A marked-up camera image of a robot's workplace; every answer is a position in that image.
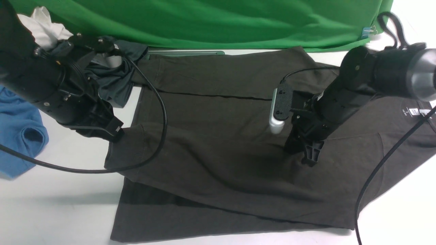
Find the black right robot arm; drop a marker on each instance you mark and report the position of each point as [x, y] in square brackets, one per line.
[405, 72]

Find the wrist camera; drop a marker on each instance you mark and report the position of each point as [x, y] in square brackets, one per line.
[281, 105]
[86, 50]

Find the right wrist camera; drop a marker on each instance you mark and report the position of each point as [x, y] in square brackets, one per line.
[281, 105]

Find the blue crumpled garment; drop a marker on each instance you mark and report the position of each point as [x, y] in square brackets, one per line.
[21, 126]

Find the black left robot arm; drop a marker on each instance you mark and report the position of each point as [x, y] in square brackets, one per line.
[17, 57]

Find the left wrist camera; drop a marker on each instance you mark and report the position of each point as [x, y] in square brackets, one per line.
[86, 50]

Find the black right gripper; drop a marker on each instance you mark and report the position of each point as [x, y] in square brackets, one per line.
[316, 116]

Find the white crumpled garment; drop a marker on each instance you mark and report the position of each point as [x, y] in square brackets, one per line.
[46, 33]

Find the green backdrop cloth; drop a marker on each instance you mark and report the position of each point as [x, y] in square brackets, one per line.
[315, 25]

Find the gray long-sleeved shirt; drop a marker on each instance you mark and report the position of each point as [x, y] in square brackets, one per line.
[222, 171]

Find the green flat tray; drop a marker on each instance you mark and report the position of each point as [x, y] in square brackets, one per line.
[185, 53]

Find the blue binder clip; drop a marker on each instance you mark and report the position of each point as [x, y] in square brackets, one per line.
[368, 31]

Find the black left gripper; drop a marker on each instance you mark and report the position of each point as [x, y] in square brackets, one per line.
[66, 94]

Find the dark teal crumpled garment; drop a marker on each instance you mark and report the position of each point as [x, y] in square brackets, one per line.
[114, 73]

